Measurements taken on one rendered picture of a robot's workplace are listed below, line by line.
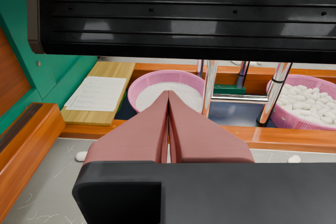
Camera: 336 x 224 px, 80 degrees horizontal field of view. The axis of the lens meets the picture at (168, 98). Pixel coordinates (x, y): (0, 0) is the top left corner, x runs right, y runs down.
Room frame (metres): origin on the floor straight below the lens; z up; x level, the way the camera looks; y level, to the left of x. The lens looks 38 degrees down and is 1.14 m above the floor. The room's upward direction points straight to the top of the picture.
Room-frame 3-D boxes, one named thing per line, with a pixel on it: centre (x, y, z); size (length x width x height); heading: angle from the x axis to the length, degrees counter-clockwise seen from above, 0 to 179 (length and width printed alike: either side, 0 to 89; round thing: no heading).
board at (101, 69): (0.54, 0.21, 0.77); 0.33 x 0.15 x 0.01; 176
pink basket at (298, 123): (0.49, -0.44, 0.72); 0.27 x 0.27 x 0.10
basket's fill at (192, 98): (0.52, -0.01, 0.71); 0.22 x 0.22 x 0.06
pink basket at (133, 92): (0.52, -0.01, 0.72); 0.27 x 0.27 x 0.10
